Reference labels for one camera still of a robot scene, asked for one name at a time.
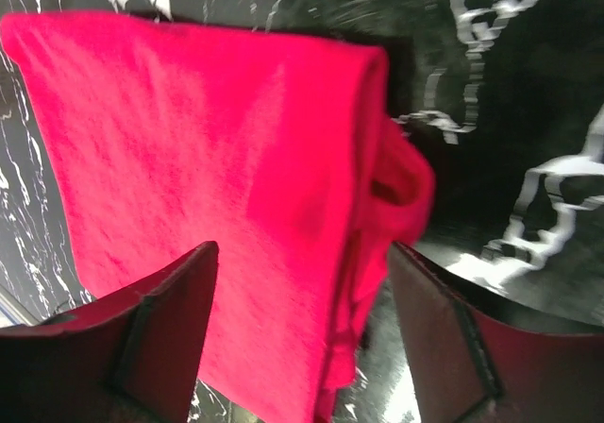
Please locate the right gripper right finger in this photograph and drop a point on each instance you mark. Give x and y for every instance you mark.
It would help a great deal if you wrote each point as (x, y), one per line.
(476, 356)

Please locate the red t-shirt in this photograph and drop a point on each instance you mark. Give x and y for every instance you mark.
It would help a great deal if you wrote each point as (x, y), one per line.
(277, 147)

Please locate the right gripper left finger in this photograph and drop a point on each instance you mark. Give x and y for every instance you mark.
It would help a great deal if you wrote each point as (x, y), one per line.
(130, 356)

